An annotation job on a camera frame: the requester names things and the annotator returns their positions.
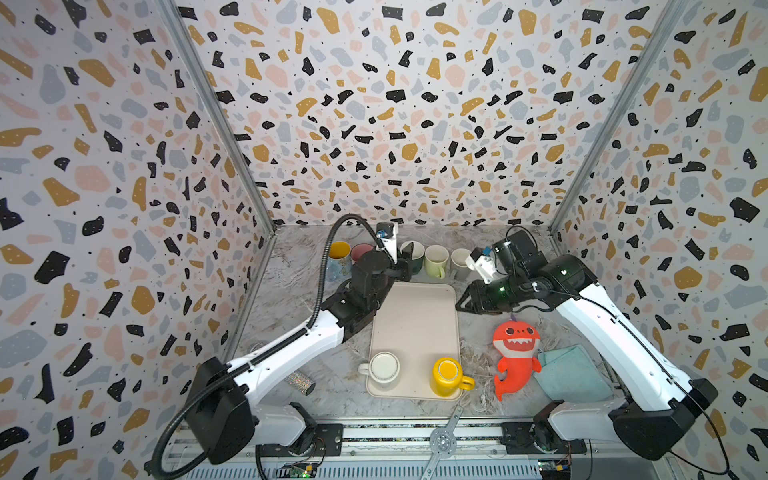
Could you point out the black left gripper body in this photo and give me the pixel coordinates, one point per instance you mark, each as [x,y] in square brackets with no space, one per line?
[400,271]

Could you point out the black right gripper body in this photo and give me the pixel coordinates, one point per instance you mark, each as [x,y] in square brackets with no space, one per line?
[487,294]

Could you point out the pink mug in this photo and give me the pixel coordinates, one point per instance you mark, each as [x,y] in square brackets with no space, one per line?
[359,250]

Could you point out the blue patterned mug yellow inside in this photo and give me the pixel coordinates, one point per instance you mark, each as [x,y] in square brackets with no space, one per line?
[339,262]

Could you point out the dark green mug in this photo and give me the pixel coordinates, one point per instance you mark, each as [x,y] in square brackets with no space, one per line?
[417,252]

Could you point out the grey mug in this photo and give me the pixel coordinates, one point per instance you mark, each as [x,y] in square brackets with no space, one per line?
[459,264]

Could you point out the light green mug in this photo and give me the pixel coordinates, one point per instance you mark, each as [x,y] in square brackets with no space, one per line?
[436,260]

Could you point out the white mug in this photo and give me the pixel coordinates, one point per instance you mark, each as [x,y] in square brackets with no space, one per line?
[383,370]

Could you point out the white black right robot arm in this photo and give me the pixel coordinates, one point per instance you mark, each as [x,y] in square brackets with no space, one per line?
[662,402]

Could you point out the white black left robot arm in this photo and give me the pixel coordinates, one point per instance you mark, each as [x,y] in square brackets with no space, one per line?
[232,415]

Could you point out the beige tray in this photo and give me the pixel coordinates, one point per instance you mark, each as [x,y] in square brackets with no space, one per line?
[417,323]

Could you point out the red shark plush toy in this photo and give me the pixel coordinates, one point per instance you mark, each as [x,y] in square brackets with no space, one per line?
[517,342]

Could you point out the teal cloth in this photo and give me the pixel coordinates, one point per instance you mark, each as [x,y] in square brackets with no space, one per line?
[570,375]

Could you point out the glittery silver cylinder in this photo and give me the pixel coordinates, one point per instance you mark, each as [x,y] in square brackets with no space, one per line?
[301,382]

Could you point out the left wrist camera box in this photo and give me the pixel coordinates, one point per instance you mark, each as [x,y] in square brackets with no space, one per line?
[386,233]

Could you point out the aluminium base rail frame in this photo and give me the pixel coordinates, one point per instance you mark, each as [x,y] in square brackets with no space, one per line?
[487,448]

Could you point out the metal perforated bracket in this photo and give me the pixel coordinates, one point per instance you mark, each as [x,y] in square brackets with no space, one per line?
[442,443]

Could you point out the aluminium corner post right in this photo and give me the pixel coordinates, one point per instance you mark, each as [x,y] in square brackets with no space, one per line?
[663,28]

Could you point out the aluminium corner post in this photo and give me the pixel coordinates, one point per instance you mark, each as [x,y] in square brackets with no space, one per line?
[663,28]
[169,12]

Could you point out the aluminium corner post left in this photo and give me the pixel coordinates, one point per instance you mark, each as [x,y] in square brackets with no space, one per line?
[169,12]

